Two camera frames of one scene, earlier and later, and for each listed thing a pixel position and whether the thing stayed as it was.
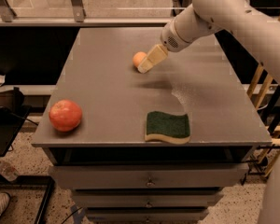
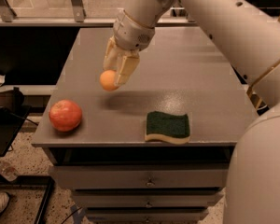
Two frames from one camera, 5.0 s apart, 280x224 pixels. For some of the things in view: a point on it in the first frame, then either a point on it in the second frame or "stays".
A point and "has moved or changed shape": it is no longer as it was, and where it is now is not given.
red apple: (64, 115) stays
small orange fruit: (138, 57) has moved or changed shape
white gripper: (171, 37) -> (131, 36)
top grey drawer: (147, 175) stays
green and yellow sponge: (168, 127) stays
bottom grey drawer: (147, 215) stays
